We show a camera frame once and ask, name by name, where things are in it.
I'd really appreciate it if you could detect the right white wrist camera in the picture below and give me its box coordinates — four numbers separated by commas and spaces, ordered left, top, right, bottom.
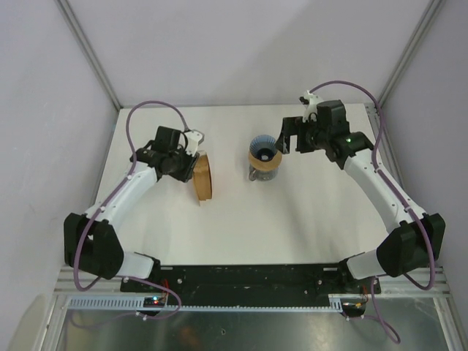
299, 91, 324, 123

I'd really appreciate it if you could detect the blue glass dripper cone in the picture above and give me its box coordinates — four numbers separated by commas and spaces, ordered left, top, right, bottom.
249, 135, 277, 161

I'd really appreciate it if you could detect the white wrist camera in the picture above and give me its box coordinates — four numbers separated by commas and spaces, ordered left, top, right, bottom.
299, 91, 324, 123
183, 129, 205, 156

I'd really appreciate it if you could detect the left aluminium corner post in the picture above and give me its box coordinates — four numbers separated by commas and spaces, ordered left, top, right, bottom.
54, 0, 122, 111

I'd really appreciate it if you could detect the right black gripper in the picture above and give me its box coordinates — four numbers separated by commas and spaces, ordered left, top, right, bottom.
275, 116, 331, 154

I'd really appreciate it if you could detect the grey slotted cable duct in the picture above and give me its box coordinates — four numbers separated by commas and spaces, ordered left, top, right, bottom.
67, 295, 364, 313

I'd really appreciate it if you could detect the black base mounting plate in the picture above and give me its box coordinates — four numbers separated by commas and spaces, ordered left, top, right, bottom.
119, 261, 383, 298

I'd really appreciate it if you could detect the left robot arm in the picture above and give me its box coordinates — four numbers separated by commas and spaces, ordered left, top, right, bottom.
64, 127, 204, 293

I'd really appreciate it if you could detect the glass coffee carafe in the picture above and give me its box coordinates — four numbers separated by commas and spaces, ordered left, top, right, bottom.
248, 165, 279, 181

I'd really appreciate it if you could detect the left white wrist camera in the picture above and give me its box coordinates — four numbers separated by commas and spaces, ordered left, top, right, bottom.
183, 129, 205, 156

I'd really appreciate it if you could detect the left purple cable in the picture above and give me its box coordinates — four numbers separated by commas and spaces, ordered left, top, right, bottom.
72, 100, 191, 325

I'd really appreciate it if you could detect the wooden dripper ring holder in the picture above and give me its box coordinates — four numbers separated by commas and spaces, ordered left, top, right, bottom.
248, 151, 282, 172

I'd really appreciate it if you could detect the right aluminium corner post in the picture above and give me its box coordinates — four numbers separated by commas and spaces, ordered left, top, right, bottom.
378, 0, 446, 107

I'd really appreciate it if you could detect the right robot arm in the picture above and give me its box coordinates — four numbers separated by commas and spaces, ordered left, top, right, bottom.
275, 96, 446, 293

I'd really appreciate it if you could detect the aluminium corner post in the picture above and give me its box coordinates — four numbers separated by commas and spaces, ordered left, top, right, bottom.
54, 0, 122, 111
378, 0, 446, 107

